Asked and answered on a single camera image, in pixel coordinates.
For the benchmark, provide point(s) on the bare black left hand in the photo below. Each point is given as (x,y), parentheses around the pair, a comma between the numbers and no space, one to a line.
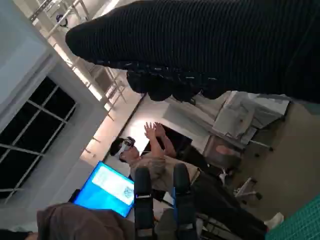
(143,200)

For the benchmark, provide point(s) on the black knitted gloved right hand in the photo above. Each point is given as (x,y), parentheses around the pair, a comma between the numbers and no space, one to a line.
(200,45)

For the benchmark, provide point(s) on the person wearing headset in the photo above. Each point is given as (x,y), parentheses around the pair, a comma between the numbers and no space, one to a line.
(160,165)

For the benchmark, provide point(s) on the computer monitor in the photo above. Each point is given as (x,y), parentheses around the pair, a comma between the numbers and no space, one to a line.
(105,185)

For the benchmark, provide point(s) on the white VR headset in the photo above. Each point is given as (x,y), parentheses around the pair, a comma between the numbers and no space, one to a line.
(125,145)

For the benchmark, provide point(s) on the seated person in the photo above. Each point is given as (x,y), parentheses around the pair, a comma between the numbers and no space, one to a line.
(75,222)

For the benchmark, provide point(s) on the grey white rolling chair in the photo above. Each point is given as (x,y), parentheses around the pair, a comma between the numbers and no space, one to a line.
(237,117)

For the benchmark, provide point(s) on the grey metal cabinet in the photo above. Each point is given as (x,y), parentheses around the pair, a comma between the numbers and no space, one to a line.
(220,152)

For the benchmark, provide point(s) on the white swivel chair base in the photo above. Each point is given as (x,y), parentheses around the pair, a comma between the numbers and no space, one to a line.
(246,190)

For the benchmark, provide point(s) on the dark paned window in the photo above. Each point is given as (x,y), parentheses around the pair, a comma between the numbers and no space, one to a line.
(30,125)

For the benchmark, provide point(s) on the green cutting mat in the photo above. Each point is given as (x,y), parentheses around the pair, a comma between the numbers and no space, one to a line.
(300,220)

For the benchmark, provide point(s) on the black wall screen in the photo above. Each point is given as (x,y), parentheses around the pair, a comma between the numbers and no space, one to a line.
(178,140)

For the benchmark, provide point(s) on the dark ceiling camera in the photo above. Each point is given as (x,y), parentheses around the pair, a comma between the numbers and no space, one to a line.
(61,20)

